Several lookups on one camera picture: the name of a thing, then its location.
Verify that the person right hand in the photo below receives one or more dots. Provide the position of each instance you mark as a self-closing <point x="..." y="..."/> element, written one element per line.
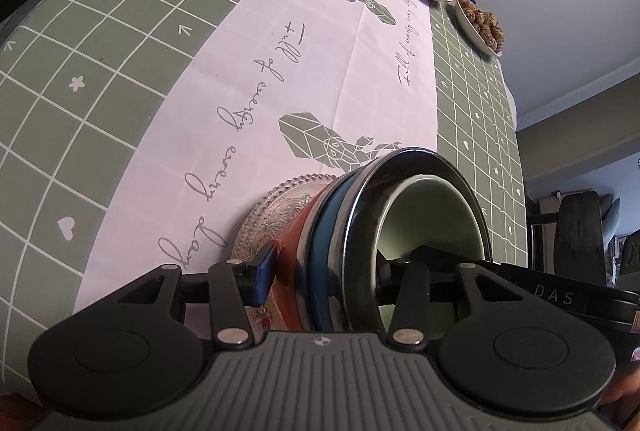
<point x="624" y="386"/>

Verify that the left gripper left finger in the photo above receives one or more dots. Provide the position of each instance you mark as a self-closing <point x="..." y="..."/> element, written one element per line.
<point x="234" y="285"/>

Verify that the clear glass decorated plate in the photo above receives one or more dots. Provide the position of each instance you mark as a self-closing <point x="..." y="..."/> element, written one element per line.
<point x="269" y="220"/>

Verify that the black chair right side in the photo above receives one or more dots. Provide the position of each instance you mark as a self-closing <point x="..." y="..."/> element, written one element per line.
<point x="578" y="251"/>

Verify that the green checked tablecloth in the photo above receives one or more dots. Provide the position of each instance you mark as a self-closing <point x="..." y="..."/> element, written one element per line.
<point x="141" y="132"/>

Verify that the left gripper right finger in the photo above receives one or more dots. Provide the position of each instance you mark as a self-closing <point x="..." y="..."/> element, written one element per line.
<point x="405" y="284"/>

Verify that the blue steel bowl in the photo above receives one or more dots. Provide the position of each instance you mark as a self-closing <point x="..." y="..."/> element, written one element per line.
<point x="340" y="265"/>

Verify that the orange steel bowl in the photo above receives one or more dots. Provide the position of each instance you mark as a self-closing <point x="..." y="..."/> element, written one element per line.
<point x="289" y="287"/>

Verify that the white plate of brown snacks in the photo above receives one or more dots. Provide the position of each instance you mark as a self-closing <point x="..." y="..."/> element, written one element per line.
<point x="481" y="28"/>

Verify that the green ceramic bowl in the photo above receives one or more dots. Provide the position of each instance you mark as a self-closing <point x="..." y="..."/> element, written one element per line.
<point x="424" y="211"/>

